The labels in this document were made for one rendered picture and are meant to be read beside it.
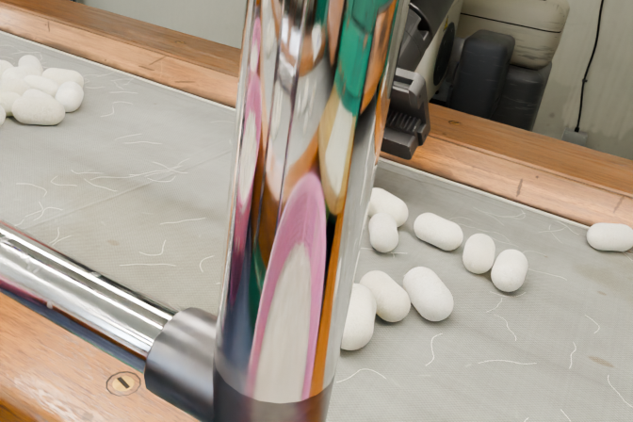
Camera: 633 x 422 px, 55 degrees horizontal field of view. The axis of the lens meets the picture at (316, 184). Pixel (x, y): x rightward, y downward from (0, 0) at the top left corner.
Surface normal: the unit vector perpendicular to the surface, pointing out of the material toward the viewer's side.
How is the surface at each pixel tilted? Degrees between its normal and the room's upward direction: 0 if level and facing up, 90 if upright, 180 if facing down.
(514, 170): 45
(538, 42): 90
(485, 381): 0
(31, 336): 0
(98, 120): 0
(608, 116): 90
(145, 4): 90
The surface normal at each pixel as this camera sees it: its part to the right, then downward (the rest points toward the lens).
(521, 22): -0.40, 0.34
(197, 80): -0.24, -0.41
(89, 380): 0.14, -0.89
